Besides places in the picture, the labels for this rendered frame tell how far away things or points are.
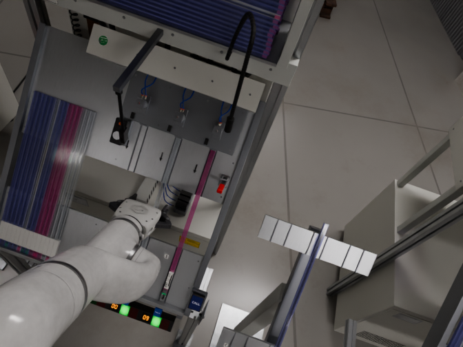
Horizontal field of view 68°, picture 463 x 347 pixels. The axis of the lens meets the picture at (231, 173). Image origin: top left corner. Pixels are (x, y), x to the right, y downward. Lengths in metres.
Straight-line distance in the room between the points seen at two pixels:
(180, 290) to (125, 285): 0.53
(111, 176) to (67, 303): 1.09
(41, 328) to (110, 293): 0.24
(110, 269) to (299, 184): 1.93
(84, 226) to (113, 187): 0.34
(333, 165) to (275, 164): 0.45
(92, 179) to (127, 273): 0.92
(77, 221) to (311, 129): 2.02
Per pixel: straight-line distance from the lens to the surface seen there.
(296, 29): 0.80
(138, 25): 0.99
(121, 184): 1.49
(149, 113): 1.01
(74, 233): 1.22
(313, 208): 2.36
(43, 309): 0.43
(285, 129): 2.70
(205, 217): 1.43
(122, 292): 0.66
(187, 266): 1.13
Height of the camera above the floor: 1.89
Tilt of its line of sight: 55 degrees down
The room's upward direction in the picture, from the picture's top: 19 degrees clockwise
